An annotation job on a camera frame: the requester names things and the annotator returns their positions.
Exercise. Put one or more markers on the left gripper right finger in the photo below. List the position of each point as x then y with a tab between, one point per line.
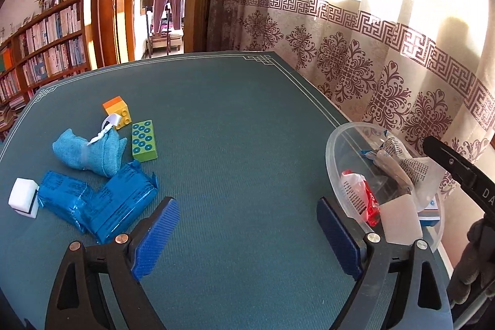
419	299

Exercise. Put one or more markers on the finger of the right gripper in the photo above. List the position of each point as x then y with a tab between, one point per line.
477	185

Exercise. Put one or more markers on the rolled blue towel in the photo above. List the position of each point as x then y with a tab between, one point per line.
102	154

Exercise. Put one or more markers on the clear plastic bowl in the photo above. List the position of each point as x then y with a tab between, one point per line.
390	168

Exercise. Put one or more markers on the red balloon glue packet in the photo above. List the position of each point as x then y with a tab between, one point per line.
361	197

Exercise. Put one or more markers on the teal table mat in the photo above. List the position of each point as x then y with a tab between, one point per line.
241	146

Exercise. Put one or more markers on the thick white melamine sponge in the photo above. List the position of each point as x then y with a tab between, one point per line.
23	197

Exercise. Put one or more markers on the patterned curtain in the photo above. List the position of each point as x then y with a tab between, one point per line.
417	67

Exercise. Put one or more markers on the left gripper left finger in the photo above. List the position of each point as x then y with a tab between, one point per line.
77	299

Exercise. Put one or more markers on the wooden bookshelf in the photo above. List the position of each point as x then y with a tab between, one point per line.
58	43

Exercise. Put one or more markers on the blue foil snack packet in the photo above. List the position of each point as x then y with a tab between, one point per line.
67	198

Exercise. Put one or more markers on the white blue cardboard box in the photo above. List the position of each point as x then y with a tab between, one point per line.
430	215

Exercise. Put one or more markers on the green brick blue dots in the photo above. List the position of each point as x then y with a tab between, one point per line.
143	141

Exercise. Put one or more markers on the orange yellow toy brick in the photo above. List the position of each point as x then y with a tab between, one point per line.
117	106

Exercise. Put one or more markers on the grey gloved hand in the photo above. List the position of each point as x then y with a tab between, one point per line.
476	264

